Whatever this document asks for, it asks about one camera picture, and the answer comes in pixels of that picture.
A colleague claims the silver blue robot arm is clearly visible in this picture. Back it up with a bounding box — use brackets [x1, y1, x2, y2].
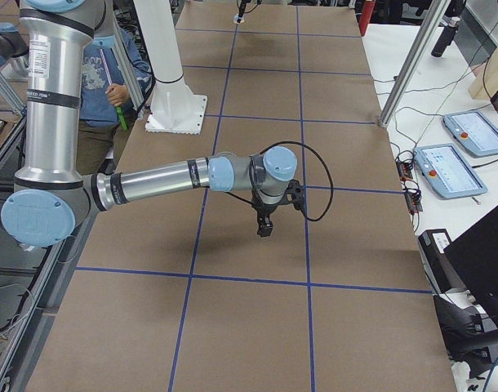
[0, 1, 301, 247]

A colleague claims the black monitor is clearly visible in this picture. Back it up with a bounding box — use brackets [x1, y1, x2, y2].
[444, 205, 498, 327]

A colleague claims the white camera pole with base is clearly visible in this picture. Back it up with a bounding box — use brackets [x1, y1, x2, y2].
[134, 0, 207, 135]

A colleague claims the aluminium frame post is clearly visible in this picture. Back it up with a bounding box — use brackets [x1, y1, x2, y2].
[378, 0, 449, 128]

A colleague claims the orange electronics board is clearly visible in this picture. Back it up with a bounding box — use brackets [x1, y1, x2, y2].
[395, 158, 423, 216]

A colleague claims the person in blue sweater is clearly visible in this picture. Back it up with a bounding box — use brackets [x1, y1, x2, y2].
[76, 44, 137, 176]

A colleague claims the wooden board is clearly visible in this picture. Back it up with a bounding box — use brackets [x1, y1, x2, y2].
[469, 47, 498, 100]

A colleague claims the far blue teach pendant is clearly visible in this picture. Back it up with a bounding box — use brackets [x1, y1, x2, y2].
[442, 110, 498, 158]

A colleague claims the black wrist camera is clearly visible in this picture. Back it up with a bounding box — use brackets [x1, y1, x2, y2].
[282, 179, 305, 214]

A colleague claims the near blue teach pendant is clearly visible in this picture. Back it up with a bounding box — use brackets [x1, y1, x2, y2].
[413, 144, 488, 199]

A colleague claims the black water bottle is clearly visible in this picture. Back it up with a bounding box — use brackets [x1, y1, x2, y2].
[431, 16, 460, 58]

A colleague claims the green pen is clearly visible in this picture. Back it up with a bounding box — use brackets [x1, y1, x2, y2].
[115, 106, 128, 131]

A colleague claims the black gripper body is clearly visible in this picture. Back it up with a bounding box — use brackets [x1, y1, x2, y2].
[237, 0, 250, 16]
[251, 194, 288, 223]

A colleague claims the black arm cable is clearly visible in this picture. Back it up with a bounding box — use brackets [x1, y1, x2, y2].
[228, 140, 336, 223]

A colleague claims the blue teach pendant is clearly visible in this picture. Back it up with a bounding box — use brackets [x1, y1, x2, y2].
[442, 110, 498, 158]
[413, 144, 488, 199]

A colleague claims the blue white call bell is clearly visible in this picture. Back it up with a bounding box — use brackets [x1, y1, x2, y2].
[233, 15, 244, 25]

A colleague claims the black box with label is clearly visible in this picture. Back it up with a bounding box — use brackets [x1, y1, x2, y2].
[417, 229, 466, 293]

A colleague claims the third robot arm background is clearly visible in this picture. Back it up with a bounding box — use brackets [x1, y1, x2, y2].
[0, 22, 29, 72]

